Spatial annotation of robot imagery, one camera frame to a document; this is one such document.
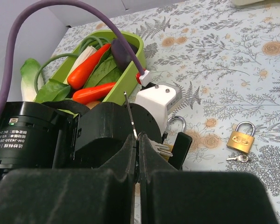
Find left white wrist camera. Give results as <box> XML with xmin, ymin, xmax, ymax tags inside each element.
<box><xmin>135</xmin><ymin>82</ymin><xmax>182</xmax><ymax>133</ymax></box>

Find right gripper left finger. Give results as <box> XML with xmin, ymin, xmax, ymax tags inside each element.
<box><xmin>0</xmin><ymin>135</ymin><xmax>136</xmax><ymax>224</ymax></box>

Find brown toy potato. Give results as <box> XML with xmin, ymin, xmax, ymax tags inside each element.
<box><xmin>86</xmin><ymin>101</ymin><xmax>101</xmax><ymax>109</ymax></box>

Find small silver key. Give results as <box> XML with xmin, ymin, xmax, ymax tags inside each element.
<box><xmin>226</xmin><ymin>154</ymin><xmax>249</xmax><ymax>163</ymax></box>

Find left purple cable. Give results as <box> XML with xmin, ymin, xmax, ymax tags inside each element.
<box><xmin>0</xmin><ymin>0</ymin><xmax>152</xmax><ymax>131</ymax></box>

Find orange toy carrot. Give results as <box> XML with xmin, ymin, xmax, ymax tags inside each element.
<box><xmin>67</xmin><ymin>43</ymin><xmax>111</xmax><ymax>90</ymax></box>

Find green leafy toy in basket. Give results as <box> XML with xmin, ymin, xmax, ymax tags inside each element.
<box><xmin>34</xmin><ymin>56</ymin><xmax>122</xmax><ymax>103</ymax></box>

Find silver keys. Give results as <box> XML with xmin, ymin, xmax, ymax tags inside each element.
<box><xmin>124</xmin><ymin>91</ymin><xmax>173</xmax><ymax>158</ymax></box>

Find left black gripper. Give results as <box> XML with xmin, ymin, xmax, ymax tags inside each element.
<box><xmin>71</xmin><ymin>102</ymin><xmax>193</xmax><ymax>170</ymax></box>

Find red toy chili pepper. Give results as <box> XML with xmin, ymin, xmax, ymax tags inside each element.
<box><xmin>72</xmin><ymin>82</ymin><xmax>116</xmax><ymax>105</ymax></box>

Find white toy radish in basket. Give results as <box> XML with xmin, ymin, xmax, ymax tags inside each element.
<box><xmin>63</xmin><ymin>46</ymin><xmax>97</xmax><ymax>84</ymax></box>

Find green plastic basket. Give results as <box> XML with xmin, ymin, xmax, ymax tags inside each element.
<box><xmin>51</xmin><ymin>30</ymin><xmax>147</xmax><ymax>105</ymax></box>

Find floral table mat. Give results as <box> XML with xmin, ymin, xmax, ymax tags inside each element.
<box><xmin>41</xmin><ymin>0</ymin><xmax>280</xmax><ymax>224</ymax></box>

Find purple toy eggplant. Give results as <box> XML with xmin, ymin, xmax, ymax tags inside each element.
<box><xmin>111</xmin><ymin>38</ymin><xmax>132</xmax><ymax>72</ymax></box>

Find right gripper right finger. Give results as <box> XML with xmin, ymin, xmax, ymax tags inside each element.
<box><xmin>139</xmin><ymin>133</ymin><xmax>277</xmax><ymax>224</ymax></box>

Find green toy long beans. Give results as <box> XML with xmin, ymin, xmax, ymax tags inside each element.
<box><xmin>33</xmin><ymin>35</ymin><xmax>112</xmax><ymax>94</ymax></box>

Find green napa cabbage toy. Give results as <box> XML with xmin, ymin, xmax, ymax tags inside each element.
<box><xmin>20</xmin><ymin>58</ymin><xmax>41</xmax><ymax>102</ymax></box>

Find small brass padlock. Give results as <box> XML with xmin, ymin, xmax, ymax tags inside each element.
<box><xmin>226</xmin><ymin>121</ymin><xmax>256</xmax><ymax>154</ymax></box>

